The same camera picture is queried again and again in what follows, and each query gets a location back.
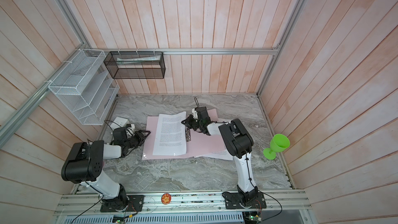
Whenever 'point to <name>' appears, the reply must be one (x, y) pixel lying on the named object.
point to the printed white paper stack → (219, 155)
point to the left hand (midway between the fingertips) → (150, 135)
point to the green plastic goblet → (279, 142)
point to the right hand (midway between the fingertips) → (180, 121)
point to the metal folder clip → (188, 135)
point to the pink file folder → (200, 143)
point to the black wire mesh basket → (136, 65)
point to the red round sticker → (166, 198)
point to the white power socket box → (119, 122)
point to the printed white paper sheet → (170, 138)
